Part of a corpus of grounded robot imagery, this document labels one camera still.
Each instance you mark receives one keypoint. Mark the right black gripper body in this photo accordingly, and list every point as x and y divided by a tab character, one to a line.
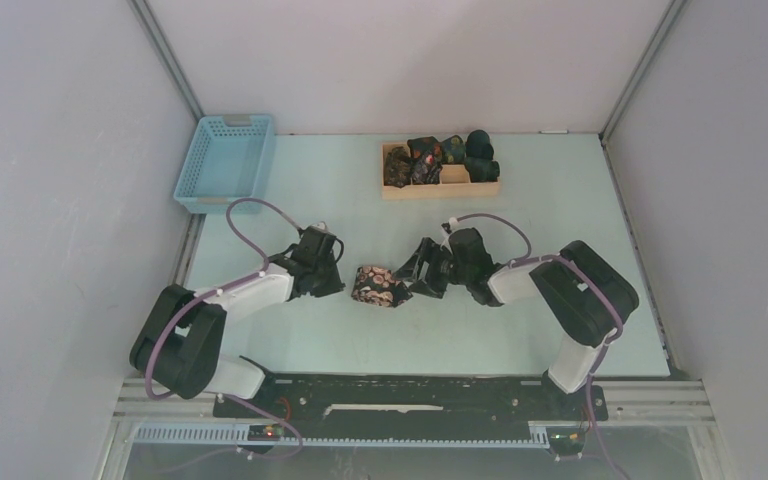
462	274

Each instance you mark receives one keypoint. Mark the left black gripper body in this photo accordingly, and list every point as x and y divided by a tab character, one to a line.
327	281

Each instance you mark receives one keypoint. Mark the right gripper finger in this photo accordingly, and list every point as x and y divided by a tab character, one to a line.
412	269
431	277

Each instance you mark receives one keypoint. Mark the rose patterned necktie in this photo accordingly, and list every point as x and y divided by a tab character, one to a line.
374	285

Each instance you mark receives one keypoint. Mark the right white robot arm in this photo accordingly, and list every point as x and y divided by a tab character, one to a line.
589	298

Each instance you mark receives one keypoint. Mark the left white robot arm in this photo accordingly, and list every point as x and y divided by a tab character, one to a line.
179	345

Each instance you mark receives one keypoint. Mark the wooden tray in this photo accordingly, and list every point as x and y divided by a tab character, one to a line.
454	182

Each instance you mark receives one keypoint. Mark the rolled dark paisley tie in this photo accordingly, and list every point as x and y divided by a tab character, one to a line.
397	168

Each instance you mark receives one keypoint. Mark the rolled green patterned tie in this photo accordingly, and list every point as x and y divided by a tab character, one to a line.
453	150

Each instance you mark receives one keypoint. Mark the rolled red floral tie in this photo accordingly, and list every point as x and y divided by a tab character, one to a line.
426	160

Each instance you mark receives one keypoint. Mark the blue plastic basket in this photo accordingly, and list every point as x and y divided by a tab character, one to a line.
229	157

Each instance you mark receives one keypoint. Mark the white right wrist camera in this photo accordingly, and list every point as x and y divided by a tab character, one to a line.
450	226

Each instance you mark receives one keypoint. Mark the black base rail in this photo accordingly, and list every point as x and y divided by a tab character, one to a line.
424	409

